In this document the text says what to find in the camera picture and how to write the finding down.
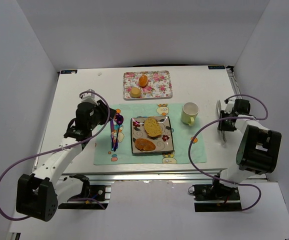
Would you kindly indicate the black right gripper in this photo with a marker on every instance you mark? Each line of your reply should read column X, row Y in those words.
column 223, row 121

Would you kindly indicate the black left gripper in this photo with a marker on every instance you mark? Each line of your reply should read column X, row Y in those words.
column 108, row 113

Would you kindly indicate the brown oblong bread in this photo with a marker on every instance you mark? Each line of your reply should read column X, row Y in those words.
column 143, row 144

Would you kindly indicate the yellow bread slice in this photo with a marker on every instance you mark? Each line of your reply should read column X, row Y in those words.
column 152, row 127

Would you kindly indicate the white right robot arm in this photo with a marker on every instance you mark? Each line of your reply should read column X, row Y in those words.
column 258, row 151

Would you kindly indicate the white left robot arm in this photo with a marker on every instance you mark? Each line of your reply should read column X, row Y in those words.
column 40, row 193

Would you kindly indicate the iridescent table knife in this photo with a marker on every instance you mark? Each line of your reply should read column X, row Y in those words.
column 112, row 131

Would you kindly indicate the purple spoon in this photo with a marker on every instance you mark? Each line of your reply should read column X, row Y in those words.
column 119, row 122

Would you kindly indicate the pale yellow mug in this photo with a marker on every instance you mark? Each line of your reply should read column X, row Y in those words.
column 189, row 113

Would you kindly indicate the light green placemat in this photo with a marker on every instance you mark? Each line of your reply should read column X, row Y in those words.
column 182, row 135

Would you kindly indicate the small pale round cake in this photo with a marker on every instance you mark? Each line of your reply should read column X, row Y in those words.
column 135, row 92

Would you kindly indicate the round orange bun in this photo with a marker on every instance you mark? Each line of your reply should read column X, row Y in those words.
column 143, row 81

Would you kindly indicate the square floral ceramic plate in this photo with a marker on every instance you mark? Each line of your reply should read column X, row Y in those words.
column 163, row 143

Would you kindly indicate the floral rectangular tray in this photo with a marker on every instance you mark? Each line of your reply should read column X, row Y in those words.
column 159, row 85

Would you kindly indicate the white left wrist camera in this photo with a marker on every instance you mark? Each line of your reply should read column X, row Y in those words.
column 88, row 96

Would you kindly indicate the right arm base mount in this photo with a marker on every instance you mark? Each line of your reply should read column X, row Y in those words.
column 215, row 197

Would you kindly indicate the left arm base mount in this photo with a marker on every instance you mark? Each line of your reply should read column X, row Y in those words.
column 78, row 192

